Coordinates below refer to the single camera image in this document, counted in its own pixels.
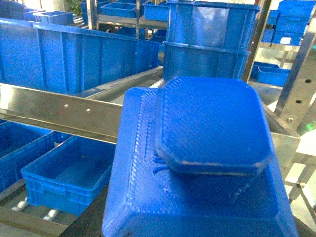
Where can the stainless steel shelf rack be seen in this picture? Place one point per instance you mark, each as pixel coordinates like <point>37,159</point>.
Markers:
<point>96,114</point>

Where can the blue plastic bin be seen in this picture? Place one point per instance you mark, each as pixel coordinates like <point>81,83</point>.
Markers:
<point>71,176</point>

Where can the large blue crate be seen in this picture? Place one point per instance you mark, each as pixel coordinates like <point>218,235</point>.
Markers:
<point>66,59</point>

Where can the blue block part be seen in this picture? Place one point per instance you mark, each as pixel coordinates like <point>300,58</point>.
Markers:
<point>195,158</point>

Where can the stacked blue crates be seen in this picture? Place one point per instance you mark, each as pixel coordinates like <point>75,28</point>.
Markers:
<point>208,39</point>

